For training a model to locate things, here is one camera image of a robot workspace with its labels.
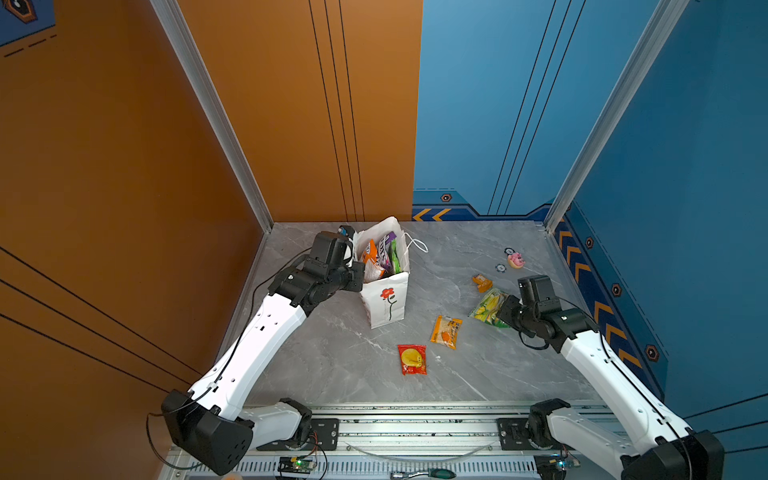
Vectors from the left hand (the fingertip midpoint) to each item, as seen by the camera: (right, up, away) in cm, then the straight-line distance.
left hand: (359, 266), depth 76 cm
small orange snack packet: (+25, -20, +14) cm, 35 cm away
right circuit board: (+46, -47, -5) cm, 66 cm away
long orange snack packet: (+2, +2, +3) cm, 5 cm away
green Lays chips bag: (+9, +2, +7) cm, 12 cm away
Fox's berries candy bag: (+6, +2, +5) cm, 8 cm away
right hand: (+37, -12, +6) cm, 39 cm away
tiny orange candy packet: (+39, -7, +24) cm, 46 cm away
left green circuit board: (-13, -47, -5) cm, 49 cm away
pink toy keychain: (+52, +1, +30) cm, 60 cm away
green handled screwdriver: (+18, -47, -8) cm, 51 cm away
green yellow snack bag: (+36, -13, +11) cm, 40 cm away
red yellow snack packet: (+14, -27, +9) cm, 32 cm away
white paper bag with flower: (+6, -9, +3) cm, 11 cm away
